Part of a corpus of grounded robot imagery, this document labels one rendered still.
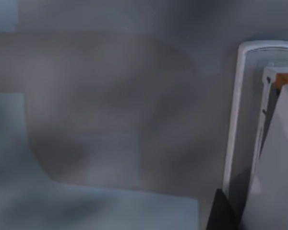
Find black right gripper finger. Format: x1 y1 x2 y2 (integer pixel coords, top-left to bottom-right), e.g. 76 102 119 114
205 188 241 230

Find blurred grey-blue object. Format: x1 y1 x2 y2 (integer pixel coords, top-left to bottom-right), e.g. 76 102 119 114
0 92 199 230

